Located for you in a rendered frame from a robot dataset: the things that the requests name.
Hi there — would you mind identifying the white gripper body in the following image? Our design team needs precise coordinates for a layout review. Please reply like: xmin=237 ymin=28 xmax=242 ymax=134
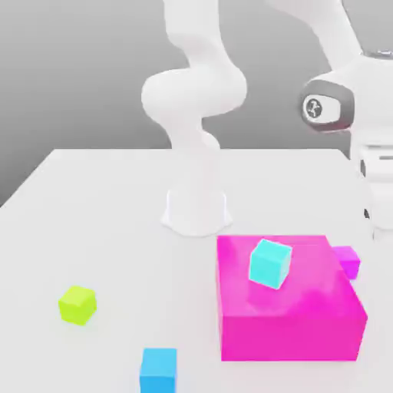
xmin=363 ymin=183 xmax=393 ymax=232

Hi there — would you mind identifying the small magenta cube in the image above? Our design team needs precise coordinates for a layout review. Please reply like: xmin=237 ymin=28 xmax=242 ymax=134
xmin=332 ymin=245 xmax=361 ymax=281

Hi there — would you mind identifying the small cyan cube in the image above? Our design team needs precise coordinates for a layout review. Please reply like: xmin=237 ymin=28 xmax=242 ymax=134
xmin=248 ymin=239 xmax=293 ymax=290

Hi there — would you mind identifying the small blue cube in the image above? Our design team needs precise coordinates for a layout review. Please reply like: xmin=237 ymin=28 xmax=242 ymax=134
xmin=139 ymin=347 xmax=178 ymax=393

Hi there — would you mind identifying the small lime green cube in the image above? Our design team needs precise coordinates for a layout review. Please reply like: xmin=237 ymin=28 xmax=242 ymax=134
xmin=58 ymin=285 xmax=98 ymax=327

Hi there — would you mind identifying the large pink box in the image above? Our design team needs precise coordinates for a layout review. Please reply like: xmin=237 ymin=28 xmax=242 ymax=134
xmin=216 ymin=234 xmax=368 ymax=362

